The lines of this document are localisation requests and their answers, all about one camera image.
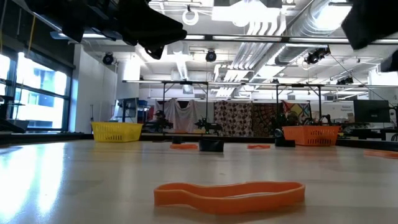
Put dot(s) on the dark window-side equipment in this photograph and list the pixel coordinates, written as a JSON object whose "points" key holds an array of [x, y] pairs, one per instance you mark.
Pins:
{"points": [[12, 121]]}

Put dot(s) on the black background robot arm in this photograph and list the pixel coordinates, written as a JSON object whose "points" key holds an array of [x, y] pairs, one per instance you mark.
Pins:
{"points": [[329, 117], [290, 119], [206, 125], [160, 121]]}

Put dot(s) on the small black block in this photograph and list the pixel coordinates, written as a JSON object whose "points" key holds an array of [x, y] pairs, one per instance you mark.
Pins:
{"points": [[211, 146]]}

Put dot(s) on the large framed window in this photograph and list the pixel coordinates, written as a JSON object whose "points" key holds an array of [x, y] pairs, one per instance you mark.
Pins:
{"points": [[40, 93]]}

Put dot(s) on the brown patterned hanging cloth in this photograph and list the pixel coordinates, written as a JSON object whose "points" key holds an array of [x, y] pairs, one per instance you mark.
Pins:
{"points": [[233, 118]]}

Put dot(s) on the orange plastic basket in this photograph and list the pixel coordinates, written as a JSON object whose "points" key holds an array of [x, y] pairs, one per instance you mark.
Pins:
{"points": [[311, 135]]}

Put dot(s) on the orange rubber band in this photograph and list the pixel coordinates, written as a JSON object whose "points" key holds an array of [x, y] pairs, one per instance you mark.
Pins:
{"points": [[258, 146], [382, 154], [230, 202], [183, 146]]}

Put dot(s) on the black ceiling camera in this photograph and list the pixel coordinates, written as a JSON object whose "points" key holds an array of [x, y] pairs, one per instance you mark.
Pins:
{"points": [[108, 59], [211, 56]]}

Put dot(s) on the black background monitor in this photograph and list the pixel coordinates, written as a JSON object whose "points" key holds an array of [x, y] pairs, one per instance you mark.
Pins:
{"points": [[371, 111]]}

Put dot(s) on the black metal table frame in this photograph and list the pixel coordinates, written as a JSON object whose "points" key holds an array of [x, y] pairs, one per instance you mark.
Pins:
{"points": [[46, 138]]}

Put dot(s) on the yellow plastic basket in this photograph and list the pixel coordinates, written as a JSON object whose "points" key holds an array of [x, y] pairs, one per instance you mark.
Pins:
{"points": [[116, 132]]}

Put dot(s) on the black ceiling camera rig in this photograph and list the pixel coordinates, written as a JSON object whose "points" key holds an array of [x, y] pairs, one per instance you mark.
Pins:
{"points": [[345, 81], [317, 55]]}

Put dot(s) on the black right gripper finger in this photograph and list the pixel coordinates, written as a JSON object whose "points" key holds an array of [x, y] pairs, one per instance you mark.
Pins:
{"points": [[391, 63]]}

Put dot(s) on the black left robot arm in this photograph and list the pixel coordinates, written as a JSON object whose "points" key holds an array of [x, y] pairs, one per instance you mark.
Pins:
{"points": [[68, 15]]}

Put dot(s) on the orange mandala hanging cloth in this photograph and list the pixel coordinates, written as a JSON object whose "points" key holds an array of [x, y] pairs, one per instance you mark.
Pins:
{"points": [[264, 118]]}

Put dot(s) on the white ceiling duct bundle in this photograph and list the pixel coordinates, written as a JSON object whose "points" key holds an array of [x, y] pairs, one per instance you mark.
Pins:
{"points": [[255, 53]]}

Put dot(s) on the blue storage bin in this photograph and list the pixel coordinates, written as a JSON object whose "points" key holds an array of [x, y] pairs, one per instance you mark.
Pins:
{"points": [[143, 110]]}

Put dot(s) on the black metal station frame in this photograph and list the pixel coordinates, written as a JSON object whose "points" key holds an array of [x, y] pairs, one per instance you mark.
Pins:
{"points": [[163, 102], [319, 102]]}

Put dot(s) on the dark background desk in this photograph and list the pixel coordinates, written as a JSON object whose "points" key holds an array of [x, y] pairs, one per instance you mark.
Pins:
{"points": [[367, 132]]}

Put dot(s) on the large round ceiling duct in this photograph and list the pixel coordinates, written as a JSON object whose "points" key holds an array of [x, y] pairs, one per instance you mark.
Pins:
{"points": [[311, 25]]}

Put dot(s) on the multicolour hanging cloth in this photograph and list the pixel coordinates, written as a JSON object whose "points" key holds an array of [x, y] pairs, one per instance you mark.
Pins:
{"points": [[297, 109]]}

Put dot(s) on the black screen on cart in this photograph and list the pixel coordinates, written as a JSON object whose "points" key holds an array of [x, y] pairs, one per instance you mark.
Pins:
{"points": [[127, 107]]}

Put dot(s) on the white hanging cloth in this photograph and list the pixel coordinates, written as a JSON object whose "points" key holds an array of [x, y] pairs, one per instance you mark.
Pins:
{"points": [[180, 112]]}

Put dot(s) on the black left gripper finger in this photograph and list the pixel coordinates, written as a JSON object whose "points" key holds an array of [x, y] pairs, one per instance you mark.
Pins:
{"points": [[155, 28]]}

